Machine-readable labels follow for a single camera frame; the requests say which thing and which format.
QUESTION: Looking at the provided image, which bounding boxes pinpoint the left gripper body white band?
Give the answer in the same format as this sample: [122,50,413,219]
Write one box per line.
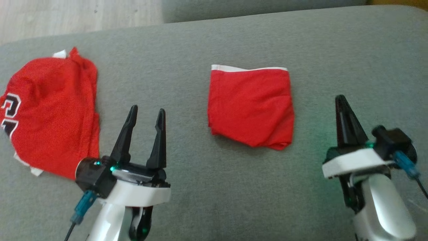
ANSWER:
[105,161,172,241]

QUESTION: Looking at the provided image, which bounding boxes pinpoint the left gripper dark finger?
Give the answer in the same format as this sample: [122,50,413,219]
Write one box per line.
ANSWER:
[110,105,138,164]
[146,108,167,170]

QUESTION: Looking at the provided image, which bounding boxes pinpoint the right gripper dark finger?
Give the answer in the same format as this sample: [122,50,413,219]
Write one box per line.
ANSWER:
[341,95,368,146]
[335,95,349,147]

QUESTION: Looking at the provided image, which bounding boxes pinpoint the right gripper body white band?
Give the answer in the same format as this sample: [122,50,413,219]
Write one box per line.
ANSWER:
[322,146,397,213]

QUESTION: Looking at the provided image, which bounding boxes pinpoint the red jersey with 23 print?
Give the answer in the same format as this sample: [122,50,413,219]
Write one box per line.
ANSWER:
[0,47,101,181]

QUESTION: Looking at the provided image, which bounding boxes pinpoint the red shorts white trim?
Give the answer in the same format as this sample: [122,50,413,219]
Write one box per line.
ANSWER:
[207,65,295,151]

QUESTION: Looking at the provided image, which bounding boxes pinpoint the grey sofa seat cushion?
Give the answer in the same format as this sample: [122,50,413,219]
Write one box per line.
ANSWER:
[0,5,428,241]

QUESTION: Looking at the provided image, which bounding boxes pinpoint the yellow object edge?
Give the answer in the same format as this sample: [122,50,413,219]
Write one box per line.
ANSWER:
[368,0,428,8]

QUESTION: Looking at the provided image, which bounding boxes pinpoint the grey sofa back cushion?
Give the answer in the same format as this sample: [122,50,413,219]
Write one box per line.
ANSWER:
[162,0,368,23]

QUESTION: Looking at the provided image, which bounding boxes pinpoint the left black cable teal plug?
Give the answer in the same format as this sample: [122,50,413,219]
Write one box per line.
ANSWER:
[64,190,98,241]

